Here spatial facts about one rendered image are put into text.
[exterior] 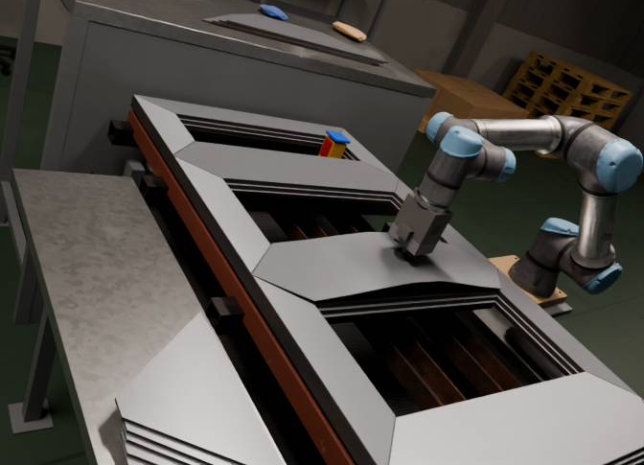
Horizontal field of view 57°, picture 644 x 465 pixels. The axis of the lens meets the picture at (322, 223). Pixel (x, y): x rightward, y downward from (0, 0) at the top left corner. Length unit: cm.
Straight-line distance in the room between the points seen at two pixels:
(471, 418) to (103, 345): 61
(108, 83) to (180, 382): 100
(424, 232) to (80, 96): 99
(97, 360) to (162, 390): 13
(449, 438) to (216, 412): 36
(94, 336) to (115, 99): 87
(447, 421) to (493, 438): 8
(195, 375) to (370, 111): 141
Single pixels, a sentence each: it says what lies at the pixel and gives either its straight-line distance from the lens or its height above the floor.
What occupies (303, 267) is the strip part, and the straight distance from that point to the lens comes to 117.
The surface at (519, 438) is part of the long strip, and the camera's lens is 110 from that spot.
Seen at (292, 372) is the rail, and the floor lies 80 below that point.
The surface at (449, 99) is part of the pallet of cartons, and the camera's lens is 584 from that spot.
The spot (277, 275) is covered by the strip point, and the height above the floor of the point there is 85.
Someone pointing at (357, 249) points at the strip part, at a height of 88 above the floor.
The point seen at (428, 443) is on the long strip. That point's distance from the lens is 97.
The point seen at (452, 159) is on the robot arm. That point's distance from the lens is 120.
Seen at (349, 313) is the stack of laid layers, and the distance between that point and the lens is 117.
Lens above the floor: 145
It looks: 26 degrees down
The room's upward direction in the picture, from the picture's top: 24 degrees clockwise
